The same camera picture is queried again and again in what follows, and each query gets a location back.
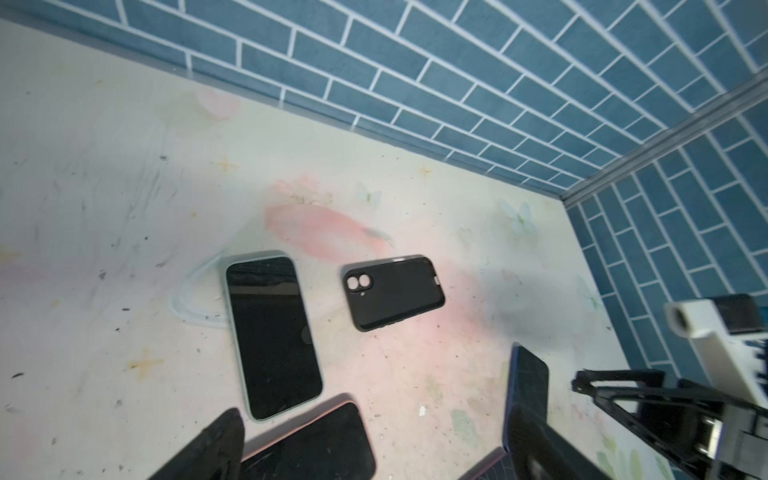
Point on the blue-edged black phone right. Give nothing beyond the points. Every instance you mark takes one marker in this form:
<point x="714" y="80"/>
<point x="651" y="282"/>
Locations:
<point x="528" y="386"/>

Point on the purple-edged black phone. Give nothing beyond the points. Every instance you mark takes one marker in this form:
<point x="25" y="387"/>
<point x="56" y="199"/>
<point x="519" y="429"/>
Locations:
<point x="312" y="447"/>

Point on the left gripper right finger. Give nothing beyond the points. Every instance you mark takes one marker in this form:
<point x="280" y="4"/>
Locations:
<point x="539" y="452"/>

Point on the light blue phone case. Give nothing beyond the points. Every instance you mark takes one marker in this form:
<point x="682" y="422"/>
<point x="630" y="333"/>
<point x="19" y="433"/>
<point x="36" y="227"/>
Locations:
<point x="228" y="288"/>

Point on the pink phone case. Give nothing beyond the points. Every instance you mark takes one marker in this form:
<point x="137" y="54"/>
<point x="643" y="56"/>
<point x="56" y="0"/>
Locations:
<point x="300" y="432"/>

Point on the black phone case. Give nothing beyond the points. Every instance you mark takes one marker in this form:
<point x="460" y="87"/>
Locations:
<point x="383" y="292"/>

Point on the white-edged black phone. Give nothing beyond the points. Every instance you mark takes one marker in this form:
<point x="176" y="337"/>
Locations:
<point x="273" y="336"/>

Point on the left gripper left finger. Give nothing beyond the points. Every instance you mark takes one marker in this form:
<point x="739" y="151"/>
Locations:
<point x="215" y="453"/>

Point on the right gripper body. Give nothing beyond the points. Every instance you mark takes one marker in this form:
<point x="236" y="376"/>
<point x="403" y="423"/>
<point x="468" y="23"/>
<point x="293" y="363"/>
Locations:
<point x="705" y="433"/>

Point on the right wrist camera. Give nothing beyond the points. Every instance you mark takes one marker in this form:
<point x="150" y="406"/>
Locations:
<point x="728" y="335"/>

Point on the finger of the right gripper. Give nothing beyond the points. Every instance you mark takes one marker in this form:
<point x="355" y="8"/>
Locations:
<point x="624" y="387"/>

